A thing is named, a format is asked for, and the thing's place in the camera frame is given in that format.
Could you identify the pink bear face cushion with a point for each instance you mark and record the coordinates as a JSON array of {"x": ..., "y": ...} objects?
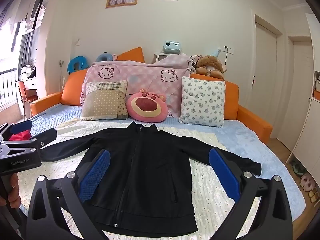
[{"x": 146, "y": 106}]

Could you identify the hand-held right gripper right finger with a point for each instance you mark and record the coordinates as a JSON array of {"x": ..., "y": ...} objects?
[{"x": 225, "y": 177}]

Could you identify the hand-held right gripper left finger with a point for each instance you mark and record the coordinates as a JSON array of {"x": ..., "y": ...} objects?
[{"x": 95, "y": 177}]

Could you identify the hanging clothes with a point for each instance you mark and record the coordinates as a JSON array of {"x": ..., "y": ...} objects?
[{"x": 35, "y": 12}]

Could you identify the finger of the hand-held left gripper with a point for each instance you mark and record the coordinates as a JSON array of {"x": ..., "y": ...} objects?
[
  {"x": 43, "y": 136},
  {"x": 21, "y": 127}
]

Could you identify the pink cat print quilt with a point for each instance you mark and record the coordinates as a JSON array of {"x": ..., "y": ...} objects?
[{"x": 140, "y": 75}]

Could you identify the blue party hat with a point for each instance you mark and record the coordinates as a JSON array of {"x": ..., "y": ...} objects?
[{"x": 218, "y": 53}]

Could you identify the patchwork dotted pillow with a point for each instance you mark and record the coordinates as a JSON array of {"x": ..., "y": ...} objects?
[{"x": 105, "y": 100}]

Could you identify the light blue projector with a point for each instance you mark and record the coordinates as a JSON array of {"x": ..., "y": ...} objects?
[{"x": 172, "y": 47}]

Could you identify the light blue bed sheet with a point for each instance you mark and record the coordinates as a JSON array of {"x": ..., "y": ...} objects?
[{"x": 250, "y": 140}]

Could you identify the white wall socket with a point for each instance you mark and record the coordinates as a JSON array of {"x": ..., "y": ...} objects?
[{"x": 228, "y": 49}]

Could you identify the white wall switch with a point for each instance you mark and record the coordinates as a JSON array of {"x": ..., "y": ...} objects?
[{"x": 77, "y": 42}]

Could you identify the person's left hand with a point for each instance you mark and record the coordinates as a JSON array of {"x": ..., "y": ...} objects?
[{"x": 12, "y": 192}]

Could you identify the green slipper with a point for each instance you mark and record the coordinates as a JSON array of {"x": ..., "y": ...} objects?
[{"x": 298, "y": 169}]

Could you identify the red cloth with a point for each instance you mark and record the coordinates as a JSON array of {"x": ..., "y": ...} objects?
[{"x": 20, "y": 136}]

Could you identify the orange chair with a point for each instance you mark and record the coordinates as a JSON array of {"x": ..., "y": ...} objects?
[{"x": 26, "y": 96}]

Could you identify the pink slipper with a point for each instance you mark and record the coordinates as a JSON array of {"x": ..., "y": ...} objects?
[
  {"x": 310, "y": 187},
  {"x": 304, "y": 180}
]

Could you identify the white desk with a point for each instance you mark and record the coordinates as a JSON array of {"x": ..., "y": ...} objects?
[{"x": 28, "y": 82}]

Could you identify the white floral pillow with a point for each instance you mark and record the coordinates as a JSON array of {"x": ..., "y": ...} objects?
[{"x": 202, "y": 101}]

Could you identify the balcony railing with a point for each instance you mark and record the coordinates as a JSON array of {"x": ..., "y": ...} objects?
[{"x": 7, "y": 87}]

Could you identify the grey blue neck pillow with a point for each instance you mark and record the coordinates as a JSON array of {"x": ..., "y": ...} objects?
[{"x": 103, "y": 57}]

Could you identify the cream daisy print blanket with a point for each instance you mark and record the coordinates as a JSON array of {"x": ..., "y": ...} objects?
[{"x": 205, "y": 200}]

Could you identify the black zip jacket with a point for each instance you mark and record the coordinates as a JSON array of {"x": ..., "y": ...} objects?
[{"x": 150, "y": 175}]

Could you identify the yellow slipper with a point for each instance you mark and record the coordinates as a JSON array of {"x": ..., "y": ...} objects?
[{"x": 314, "y": 196}]

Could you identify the white door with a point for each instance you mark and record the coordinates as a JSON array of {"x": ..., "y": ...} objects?
[
  {"x": 301, "y": 92},
  {"x": 266, "y": 80}
]

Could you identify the orange cushion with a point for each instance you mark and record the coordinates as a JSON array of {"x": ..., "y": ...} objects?
[{"x": 131, "y": 55}]

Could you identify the orange sofa bed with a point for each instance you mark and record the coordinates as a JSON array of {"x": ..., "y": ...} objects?
[{"x": 252, "y": 122}]

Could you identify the white shelf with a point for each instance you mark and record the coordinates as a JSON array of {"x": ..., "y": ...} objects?
[{"x": 158, "y": 57}]

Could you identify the brown teddy bear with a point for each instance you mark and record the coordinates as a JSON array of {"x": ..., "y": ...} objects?
[{"x": 210, "y": 65}]

